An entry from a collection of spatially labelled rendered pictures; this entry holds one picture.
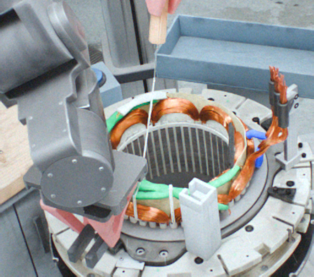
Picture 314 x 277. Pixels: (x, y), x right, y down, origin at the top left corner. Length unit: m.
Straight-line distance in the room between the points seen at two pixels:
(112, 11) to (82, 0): 1.99
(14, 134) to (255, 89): 0.35
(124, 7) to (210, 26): 0.16
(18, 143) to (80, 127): 0.47
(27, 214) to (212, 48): 0.39
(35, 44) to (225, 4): 2.59
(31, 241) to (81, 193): 0.52
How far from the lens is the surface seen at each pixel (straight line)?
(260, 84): 1.18
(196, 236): 0.86
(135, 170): 0.75
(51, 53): 0.64
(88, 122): 0.65
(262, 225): 0.92
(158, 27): 0.83
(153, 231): 0.91
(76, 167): 0.63
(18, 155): 1.09
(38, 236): 1.16
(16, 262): 1.16
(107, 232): 0.78
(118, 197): 0.73
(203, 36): 1.30
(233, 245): 0.90
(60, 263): 1.01
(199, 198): 0.84
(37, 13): 0.63
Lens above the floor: 1.79
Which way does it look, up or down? 41 degrees down
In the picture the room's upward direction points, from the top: 8 degrees counter-clockwise
